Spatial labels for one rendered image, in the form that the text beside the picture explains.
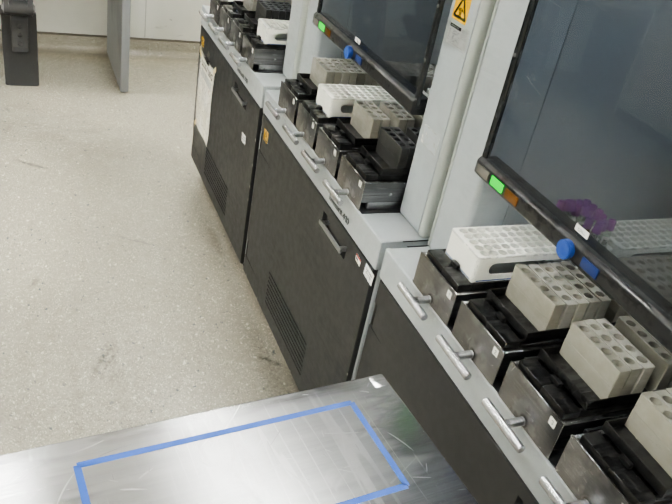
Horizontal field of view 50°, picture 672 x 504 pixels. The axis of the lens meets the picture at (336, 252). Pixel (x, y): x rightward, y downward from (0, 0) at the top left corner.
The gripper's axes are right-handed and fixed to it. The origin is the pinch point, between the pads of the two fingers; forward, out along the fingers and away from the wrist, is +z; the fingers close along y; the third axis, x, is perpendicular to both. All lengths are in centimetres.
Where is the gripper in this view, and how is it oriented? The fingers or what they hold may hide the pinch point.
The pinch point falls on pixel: (20, 49)
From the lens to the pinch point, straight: 83.5
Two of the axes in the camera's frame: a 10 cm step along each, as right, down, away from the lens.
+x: 9.2, -0.5, 3.9
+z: -1.7, 8.4, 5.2
